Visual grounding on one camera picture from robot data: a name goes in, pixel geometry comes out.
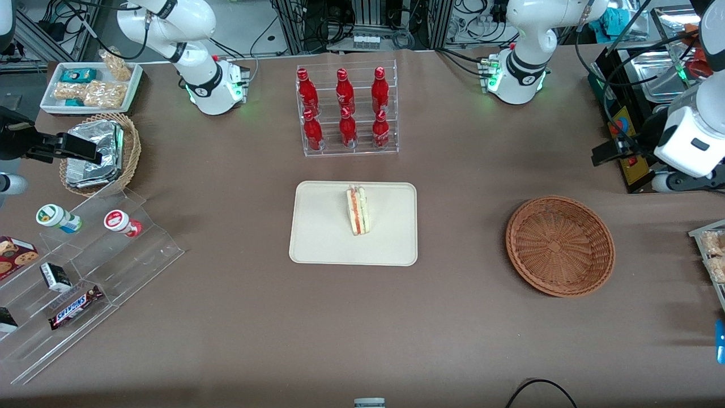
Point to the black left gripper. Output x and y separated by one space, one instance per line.
644 137

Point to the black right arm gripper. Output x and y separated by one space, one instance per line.
12 141

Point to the triangle sandwich with red filling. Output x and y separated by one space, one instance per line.
358 212

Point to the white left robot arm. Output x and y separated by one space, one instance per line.
694 136

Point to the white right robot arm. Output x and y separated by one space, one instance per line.
204 73

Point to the small tan wicker basket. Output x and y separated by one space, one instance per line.
131 153

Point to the white rectangular snack tray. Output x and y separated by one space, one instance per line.
51 105

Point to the round brown wicker basket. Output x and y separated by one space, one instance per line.
561 246

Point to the cream plastic tray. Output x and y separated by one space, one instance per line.
317 238

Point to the silver foil package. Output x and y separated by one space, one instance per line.
99 136
90 178

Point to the small teal snack packet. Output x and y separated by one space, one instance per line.
73 102

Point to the clear bag of rice crackers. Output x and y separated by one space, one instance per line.
71 92
107 95

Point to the black food warmer yellow panel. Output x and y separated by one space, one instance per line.
603 90

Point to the green lid yogurt cup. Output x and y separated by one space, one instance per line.
54 216

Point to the steel pan in warmer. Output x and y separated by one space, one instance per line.
651 76

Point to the red lid yogurt cup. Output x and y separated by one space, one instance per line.
119 221

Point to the clear bag of puffed snacks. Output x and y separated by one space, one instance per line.
118 67

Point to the orange fried food piece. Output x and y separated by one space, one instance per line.
692 28
696 68

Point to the chocolate chip cookie box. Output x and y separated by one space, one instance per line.
14 258

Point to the teal cloth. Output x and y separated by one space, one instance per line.
620 22

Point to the clear acrylic stepped display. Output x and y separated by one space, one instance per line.
130 266

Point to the small black and white box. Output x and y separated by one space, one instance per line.
55 277

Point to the Snickers chocolate bar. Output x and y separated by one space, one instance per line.
73 309

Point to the blue plastic object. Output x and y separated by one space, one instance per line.
721 343

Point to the red cola bottle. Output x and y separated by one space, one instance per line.
348 131
344 93
380 90
307 93
313 133
381 133

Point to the clear acrylic bottle rack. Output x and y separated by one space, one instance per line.
328 150

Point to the white power strip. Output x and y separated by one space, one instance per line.
366 41

